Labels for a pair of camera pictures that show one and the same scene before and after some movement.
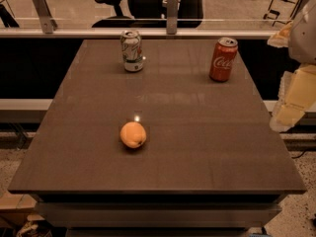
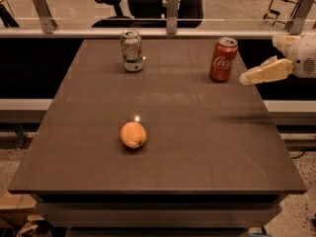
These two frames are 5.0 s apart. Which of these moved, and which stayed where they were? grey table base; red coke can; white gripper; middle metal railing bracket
Moved: white gripper
Stayed: grey table base; red coke can; middle metal railing bracket
